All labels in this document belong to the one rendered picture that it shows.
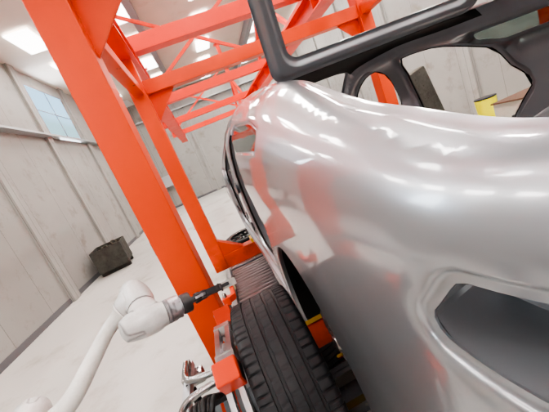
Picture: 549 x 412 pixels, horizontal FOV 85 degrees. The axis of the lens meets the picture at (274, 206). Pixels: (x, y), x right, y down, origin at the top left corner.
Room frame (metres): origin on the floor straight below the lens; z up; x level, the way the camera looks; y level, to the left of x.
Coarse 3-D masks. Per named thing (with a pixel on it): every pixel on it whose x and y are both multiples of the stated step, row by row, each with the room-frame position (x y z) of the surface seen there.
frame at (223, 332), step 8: (216, 328) 1.07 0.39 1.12; (224, 328) 1.05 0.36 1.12; (216, 336) 1.01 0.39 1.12; (224, 336) 1.06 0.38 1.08; (232, 336) 1.02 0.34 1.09; (216, 344) 0.96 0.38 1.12; (232, 344) 0.95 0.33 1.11; (216, 352) 0.91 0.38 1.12; (224, 352) 0.90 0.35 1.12; (232, 352) 0.88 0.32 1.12; (216, 360) 0.87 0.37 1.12; (232, 392) 0.81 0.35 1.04; (240, 392) 0.79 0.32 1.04; (232, 400) 0.78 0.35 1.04; (248, 400) 0.78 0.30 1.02; (232, 408) 0.77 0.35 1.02; (248, 408) 0.76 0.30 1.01
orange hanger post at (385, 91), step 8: (352, 0) 3.80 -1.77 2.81; (360, 0) 3.75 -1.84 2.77; (360, 8) 3.75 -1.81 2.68; (360, 16) 3.75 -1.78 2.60; (368, 16) 3.76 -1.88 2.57; (360, 24) 3.78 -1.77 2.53; (368, 24) 3.76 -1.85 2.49; (376, 80) 3.81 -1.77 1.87; (384, 80) 3.75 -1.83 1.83; (376, 88) 3.86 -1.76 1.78; (384, 88) 3.75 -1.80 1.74; (392, 88) 3.76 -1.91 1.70; (384, 96) 3.75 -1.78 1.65; (392, 96) 3.76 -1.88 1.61
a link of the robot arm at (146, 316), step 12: (144, 300) 1.03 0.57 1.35; (132, 312) 0.97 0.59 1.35; (144, 312) 0.97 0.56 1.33; (156, 312) 0.97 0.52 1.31; (120, 324) 0.94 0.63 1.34; (132, 324) 0.93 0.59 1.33; (144, 324) 0.94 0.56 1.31; (156, 324) 0.96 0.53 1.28; (168, 324) 1.00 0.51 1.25; (132, 336) 0.93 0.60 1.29; (144, 336) 0.94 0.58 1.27
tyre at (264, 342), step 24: (240, 312) 1.00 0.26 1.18; (264, 312) 0.94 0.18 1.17; (288, 312) 0.91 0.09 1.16; (240, 336) 0.88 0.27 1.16; (264, 336) 0.86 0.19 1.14; (288, 336) 0.84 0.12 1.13; (312, 336) 0.83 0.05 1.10; (264, 360) 0.80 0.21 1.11; (288, 360) 0.79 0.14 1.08; (312, 360) 0.77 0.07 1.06; (264, 384) 0.75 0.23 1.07; (288, 384) 0.74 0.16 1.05; (312, 384) 0.74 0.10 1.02; (336, 384) 0.74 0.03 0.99; (264, 408) 0.72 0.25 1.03; (288, 408) 0.71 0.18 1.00; (312, 408) 0.71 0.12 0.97; (336, 408) 0.71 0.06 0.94
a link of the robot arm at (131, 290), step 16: (128, 288) 1.10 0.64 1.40; (144, 288) 1.10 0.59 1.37; (128, 304) 1.04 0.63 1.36; (112, 320) 1.05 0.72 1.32; (96, 336) 1.03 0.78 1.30; (112, 336) 1.04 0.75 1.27; (96, 352) 0.98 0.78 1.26; (80, 368) 0.94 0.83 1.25; (96, 368) 0.96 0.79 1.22; (80, 384) 0.90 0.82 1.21; (64, 400) 0.87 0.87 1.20; (80, 400) 0.89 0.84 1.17
